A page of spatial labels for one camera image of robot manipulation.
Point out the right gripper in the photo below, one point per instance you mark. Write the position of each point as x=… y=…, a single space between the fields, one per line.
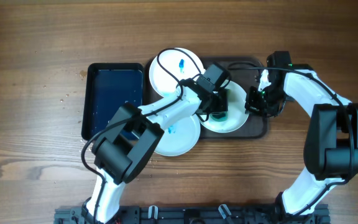
x=254 y=102

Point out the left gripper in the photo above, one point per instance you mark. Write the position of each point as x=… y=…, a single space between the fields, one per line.
x=224 y=98

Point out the white plate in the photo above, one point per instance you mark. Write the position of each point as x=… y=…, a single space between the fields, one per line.
x=172 y=66
x=236 y=115

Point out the pale blue plate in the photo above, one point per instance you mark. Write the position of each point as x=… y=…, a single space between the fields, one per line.
x=180 y=137

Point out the white plate top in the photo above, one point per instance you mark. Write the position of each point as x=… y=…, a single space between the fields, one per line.
x=172 y=66

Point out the green yellow sponge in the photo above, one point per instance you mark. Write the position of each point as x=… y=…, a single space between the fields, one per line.
x=219 y=117

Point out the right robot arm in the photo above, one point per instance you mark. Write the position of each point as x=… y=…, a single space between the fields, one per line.
x=330 y=152

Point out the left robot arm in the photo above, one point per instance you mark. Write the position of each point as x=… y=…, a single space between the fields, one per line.
x=124 y=147

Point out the brown serving tray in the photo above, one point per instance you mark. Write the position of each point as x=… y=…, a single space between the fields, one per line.
x=255 y=127

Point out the black water tray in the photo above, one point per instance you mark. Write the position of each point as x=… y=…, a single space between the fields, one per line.
x=109 y=86

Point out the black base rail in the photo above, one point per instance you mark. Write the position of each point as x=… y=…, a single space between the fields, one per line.
x=263 y=213

